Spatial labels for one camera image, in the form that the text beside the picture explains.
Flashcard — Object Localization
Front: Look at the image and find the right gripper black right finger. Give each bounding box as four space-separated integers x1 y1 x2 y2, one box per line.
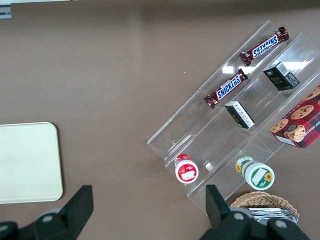
199 184 270 240

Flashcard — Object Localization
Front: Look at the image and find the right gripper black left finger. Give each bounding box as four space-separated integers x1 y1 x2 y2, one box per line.
18 184 95 240

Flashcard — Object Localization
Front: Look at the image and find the light wicker basket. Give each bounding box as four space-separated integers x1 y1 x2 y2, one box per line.
229 191 301 226

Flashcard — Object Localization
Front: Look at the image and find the beige plastic tray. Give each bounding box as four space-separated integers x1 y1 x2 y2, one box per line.
0 121 64 205

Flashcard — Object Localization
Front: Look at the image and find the silver foil container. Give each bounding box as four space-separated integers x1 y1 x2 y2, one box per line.
246 207 300 226

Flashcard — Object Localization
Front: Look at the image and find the green-lidded sunflower jar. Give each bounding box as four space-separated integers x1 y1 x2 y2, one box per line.
234 155 276 191

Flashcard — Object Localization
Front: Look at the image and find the red-lidded white jar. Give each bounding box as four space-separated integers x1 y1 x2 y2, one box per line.
174 153 200 185

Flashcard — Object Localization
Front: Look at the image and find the clear acrylic tiered shelf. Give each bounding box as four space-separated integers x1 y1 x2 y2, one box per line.
146 20 320 217

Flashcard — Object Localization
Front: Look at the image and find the small black carton box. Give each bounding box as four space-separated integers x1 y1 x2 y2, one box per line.
224 100 256 130
262 61 301 92

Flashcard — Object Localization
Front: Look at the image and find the red tartan cookie box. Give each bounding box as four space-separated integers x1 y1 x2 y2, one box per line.
270 84 320 150

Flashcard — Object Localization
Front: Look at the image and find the Snickers chocolate bar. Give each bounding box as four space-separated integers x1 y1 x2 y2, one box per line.
203 69 249 110
239 26 291 67

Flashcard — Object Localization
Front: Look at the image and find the small grey white device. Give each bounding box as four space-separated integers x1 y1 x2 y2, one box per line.
0 6 12 20

